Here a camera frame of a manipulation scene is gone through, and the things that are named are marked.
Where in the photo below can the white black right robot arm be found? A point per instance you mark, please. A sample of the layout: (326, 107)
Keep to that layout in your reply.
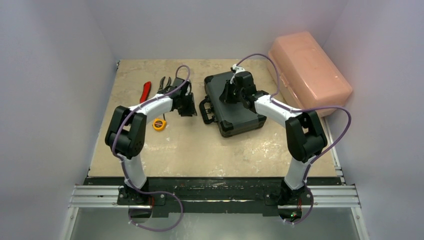
(305, 137)

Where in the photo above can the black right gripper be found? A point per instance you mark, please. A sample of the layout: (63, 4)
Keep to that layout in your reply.
(228, 93)

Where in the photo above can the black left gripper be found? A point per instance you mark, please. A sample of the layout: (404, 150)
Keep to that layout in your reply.
(190, 111)

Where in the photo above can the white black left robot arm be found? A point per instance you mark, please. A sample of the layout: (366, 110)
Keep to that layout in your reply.
(127, 129)

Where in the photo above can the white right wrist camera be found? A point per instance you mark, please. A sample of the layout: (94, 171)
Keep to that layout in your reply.
(235, 70)

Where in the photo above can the black grey pliers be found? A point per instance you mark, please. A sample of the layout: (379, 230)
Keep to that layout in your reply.
(164, 84)

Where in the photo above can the pink translucent plastic box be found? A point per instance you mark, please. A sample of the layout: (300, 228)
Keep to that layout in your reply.
(307, 76)

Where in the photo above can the yellow tape measure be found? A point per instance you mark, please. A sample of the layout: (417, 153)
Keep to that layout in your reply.
(159, 123)

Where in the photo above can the black foam-lined poker case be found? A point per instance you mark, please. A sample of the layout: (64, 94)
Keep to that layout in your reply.
(231, 119)

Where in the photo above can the black metal base frame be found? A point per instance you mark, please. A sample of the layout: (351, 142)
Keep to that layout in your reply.
(215, 195)

